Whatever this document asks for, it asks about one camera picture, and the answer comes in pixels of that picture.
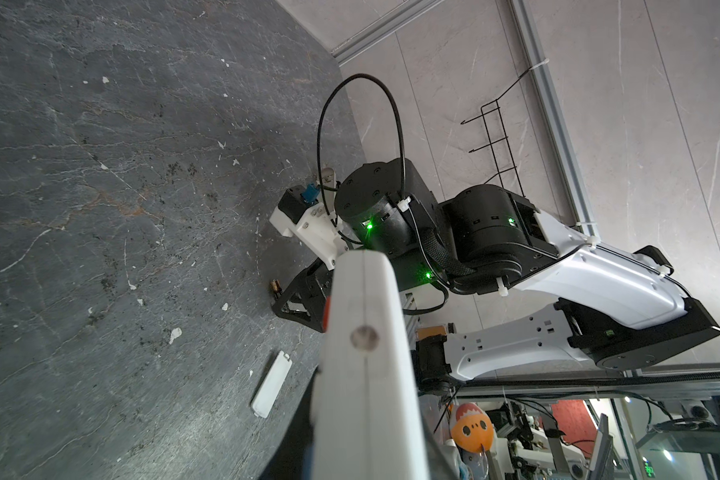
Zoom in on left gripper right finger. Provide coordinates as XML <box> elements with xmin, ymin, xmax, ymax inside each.
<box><xmin>419</xmin><ymin>414</ymin><xmax>458</xmax><ymax>480</ymax></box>

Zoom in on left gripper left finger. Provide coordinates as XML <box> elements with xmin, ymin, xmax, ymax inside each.
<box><xmin>259</xmin><ymin>371</ymin><xmax>319</xmax><ymax>480</ymax></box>

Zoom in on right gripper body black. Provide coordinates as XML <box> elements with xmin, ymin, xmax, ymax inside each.
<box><xmin>272</xmin><ymin>159</ymin><xmax>454</xmax><ymax>332</ymax></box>

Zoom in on white battery cover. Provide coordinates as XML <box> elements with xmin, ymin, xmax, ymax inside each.
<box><xmin>251</xmin><ymin>351</ymin><xmax>292</xmax><ymax>418</ymax></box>

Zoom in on white remote control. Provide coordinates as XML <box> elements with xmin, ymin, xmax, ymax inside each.
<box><xmin>308</xmin><ymin>250</ymin><xmax>430</xmax><ymax>479</ymax></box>

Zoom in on AAA battery one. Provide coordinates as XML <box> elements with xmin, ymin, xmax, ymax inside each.
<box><xmin>270</xmin><ymin>280</ymin><xmax>283</xmax><ymax>299</ymax></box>

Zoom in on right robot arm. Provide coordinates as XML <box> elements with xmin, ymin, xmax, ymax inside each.
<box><xmin>270</xmin><ymin>159</ymin><xmax>720</xmax><ymax>393</ymax></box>

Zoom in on orange face ball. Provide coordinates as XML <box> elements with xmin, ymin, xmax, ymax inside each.
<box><xmin>450</xmin><ymin>402</ymin><xmax>495</xmax><ymax>454</ymax></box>

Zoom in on black wire hook rack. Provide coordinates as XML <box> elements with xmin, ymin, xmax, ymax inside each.
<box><xmin>459</xmin><ymin>58</ymin><xmax>549</xmax><ymax>196</ymax></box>

